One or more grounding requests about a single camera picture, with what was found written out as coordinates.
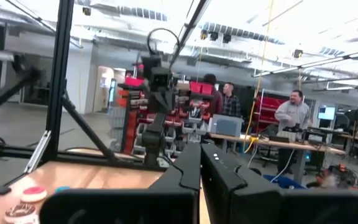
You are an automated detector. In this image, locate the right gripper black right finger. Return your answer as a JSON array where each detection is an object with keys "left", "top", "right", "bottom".
[{"left": 200, "top": 142, "right": 358, "bottom": 224}]

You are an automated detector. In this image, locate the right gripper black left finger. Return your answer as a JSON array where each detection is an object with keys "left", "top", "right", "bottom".
[{"left": 39, "top": 142, "right": 202, "bottom": 224}]

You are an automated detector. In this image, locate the small blue donut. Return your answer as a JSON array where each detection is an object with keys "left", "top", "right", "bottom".
[{"left": 53, "top": 185, "right": 71, "bottom": 194}]

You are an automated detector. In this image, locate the small red donut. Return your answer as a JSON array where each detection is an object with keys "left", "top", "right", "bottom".
[{"left": 20, "top": 185, "right": 48, "bottom": 203}]

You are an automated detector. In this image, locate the small chocolate donut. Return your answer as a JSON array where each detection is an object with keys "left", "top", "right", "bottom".
[{"left": 4, "top": 202, "right": 40, "bottom": 224}]

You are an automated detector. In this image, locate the red parts bin rack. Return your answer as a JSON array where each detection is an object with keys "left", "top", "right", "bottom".
[{"left": 116, "top": 62, "right": 216, "bottom": 156}]

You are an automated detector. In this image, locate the person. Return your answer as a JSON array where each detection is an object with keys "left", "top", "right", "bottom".
[
  {"left": 222, "top": 82, "right": 242, "bottom": 118},
  {"left": 202, "top": 73, "right": 224, "bottom": 118},
  {"left": 274, "top": 89, "right": 312, "bottom": 175}
]

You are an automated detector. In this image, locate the grey printer box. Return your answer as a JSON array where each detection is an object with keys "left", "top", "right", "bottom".
[{"left": 209, "top": 113, "right": 244, "bottom": 138}]

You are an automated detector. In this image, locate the red shelving unit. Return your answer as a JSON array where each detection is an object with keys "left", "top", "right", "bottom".
[{"left": 253, "top": 90, "right": 288, "bottom": 134}]

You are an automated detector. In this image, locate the black lab equipment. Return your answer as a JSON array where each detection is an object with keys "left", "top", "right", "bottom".
[{"left": 268, "top": 123, "right": 349, "bottom": 144}]

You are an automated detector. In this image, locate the black orange floor machine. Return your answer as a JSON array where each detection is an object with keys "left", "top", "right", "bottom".
[{"left": 306, "top": 164, "right": 358, "bottom": 190}]

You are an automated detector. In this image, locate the computer monitor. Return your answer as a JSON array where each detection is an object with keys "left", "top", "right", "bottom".
[{"left": 317, "top": 105, "right": 337, "bottom": 121}]

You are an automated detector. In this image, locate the silver metal bar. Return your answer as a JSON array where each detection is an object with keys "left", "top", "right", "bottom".
[{"left": 23, "top": 129, "right": 52, "bottom": 174}]

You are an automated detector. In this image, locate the black equipment stand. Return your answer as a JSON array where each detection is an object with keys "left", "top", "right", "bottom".
[{"left": 0, "top": 46, "right": 42, "bottom": 150}]

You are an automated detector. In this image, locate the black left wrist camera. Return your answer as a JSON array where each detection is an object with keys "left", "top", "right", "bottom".
[{"left": 149, "top": 65, "right": 173, "bottom": 91}]

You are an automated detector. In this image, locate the white cable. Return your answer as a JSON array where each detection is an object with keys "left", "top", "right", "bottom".
[{"left": 269, "top": 148, "right": 295, "bottom": 184}]

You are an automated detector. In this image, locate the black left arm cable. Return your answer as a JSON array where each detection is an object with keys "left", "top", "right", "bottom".
[{"left": 147, "top": 27, "right": 181, "bottom": 58}]

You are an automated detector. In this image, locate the black aluminium frame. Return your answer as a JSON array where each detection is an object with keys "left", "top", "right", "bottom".
[{"left": 0, "top": 0, "right": 213, "bottom": 171}]

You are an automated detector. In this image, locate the yellow hanging cable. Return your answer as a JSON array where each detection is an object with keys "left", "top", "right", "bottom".
[{"left": 242, "top": 0, "right": 275, "bottom": 154}]

